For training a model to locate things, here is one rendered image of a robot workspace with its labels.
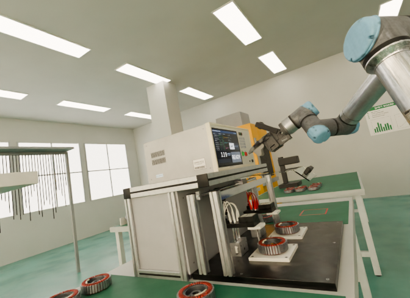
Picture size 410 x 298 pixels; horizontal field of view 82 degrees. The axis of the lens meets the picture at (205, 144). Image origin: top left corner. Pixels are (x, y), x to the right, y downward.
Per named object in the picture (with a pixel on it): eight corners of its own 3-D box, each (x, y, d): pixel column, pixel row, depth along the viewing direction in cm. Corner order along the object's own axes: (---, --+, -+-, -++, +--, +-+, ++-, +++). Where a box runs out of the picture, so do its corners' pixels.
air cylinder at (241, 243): (249, 250, 100) (246, 236, 101) (241, 256, 94) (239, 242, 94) (238, 250, 103) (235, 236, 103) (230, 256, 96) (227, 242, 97)
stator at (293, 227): (302, 228, 113) (301, 220, 114) (297, 235, 104) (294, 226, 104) (279, 228, 119) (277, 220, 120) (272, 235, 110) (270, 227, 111)
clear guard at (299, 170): (316, 175, 122) (313, 164, 122) (309, 181, 101) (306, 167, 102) (256, 184, 138) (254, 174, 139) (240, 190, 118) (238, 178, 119)
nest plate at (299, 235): (307, 229, 114) (307, 226, 114) (302, 239, 101) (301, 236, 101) (276, 229, 122) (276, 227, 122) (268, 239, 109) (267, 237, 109)
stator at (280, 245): (291, 245, 93) (289, 235, 93) (284, 256, 83) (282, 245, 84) (264, 245, 99) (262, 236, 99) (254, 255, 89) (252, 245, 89)
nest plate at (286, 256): (298, 247, 93) (297, 243, 94) (290, 262, 81) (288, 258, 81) (262, 247, 101) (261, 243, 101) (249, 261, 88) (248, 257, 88)
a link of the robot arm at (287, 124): (286, 115, 106) (290, 117, 113) (277, 121, 107) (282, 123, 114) (296, 128, 103) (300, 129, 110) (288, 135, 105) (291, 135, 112)
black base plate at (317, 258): (343, 225, 117) (342, 220, 117) (337, 292, 62) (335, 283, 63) (254, 228, 141) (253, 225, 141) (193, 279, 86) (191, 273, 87)
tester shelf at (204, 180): (268, 170, 139) (266, 163, 140) (208, 186, 81) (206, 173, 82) (205, 181, 161) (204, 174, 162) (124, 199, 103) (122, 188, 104)
